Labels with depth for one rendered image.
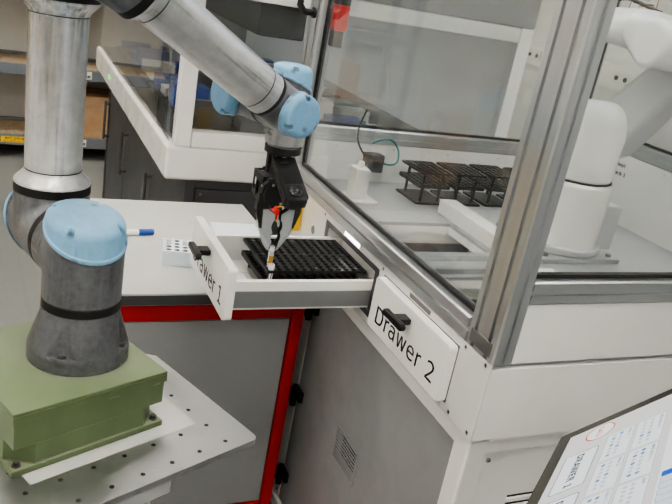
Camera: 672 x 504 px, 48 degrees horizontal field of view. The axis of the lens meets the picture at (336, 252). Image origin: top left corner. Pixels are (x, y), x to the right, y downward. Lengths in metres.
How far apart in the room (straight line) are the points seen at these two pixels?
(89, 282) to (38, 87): 0.30
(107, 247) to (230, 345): 0.74
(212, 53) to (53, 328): 0.46
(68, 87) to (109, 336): 0.37
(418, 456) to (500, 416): 0.23
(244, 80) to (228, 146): 1.17
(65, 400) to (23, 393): 0.06
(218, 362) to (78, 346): 0.70
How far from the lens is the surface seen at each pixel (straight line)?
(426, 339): 1.35
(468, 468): 1.34
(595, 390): 1.41
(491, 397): 1.27
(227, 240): 1.68
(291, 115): 1.22
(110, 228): 1.13
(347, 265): 1.60
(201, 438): 1.24
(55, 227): 1.12
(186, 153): 2.32
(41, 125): 1.21
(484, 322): 1.24
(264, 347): 1.84
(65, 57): 1.19
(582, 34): 1.11
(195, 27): 1.12
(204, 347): 1.79
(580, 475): 0.91
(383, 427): 1.58
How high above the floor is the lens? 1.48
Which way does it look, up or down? 21 degrees down
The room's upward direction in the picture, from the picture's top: 11 degrees clockwise
